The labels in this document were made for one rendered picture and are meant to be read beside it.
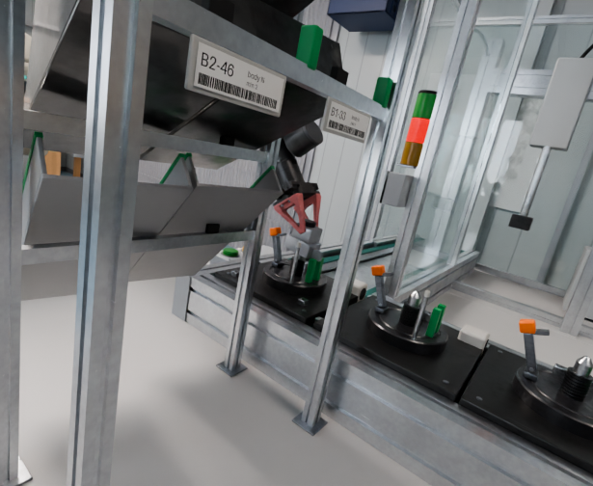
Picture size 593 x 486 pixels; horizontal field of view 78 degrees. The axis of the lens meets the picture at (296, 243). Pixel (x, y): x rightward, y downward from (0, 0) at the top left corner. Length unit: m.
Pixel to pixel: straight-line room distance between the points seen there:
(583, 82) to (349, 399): 1.37
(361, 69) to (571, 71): 2.25
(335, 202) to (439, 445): 3.13
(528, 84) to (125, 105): 1.62
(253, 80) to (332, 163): 3.35
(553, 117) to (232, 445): 1.47
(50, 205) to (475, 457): 0.54
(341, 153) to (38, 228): 3.28
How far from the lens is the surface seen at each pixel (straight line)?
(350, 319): 0.69
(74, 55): 0.34
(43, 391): 0.65
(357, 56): 3.72
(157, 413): 0.59
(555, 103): 1.66
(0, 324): 0.43
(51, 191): 0.37
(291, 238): 0.77
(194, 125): 0.47
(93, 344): 0.25
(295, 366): 0.63
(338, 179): 3.56
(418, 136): 0.85
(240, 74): 0.27
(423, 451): 0.58
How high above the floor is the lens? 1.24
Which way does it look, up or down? 14 degrees down
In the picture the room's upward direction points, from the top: 12 degrees clockwise
